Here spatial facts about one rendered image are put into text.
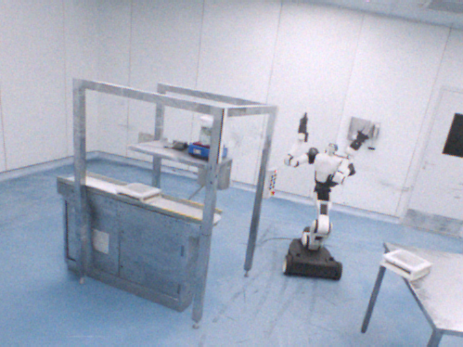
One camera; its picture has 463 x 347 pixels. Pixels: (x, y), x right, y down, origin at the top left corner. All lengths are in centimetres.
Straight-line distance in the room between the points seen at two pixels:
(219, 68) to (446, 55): 331
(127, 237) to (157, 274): 37
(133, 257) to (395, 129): 435
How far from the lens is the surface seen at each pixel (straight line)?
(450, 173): 644
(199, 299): 289
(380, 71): 618
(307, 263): 391
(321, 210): 391
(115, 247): 333
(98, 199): 322
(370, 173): 630
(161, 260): 308
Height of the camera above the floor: 185
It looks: 21 degrees down
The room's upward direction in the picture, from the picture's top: 10 degrees clockwise
